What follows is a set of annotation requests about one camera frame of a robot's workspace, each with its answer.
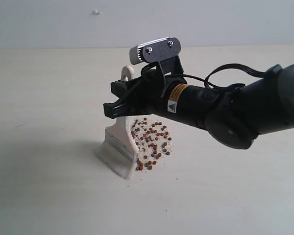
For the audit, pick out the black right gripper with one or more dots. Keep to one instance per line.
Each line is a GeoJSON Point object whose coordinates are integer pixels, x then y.
{"type": "Point", "coordinates": [156, 91]}

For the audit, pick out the white paint brush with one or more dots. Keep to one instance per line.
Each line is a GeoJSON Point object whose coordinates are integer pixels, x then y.
{"type": "Point", "coordinates": [118, 151]}

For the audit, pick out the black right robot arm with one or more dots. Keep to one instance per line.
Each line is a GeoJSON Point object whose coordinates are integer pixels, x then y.
{"type": "Point", "coordinates": [234, 115]}

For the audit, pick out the pile of brown beans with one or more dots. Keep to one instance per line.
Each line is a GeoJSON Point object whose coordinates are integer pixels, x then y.
{"type": "Point", "coordinates": [154, 142]}

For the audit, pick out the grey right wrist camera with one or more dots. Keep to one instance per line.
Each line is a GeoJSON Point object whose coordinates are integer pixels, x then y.
{"type": "Point", "coordinates": [155, 50]}

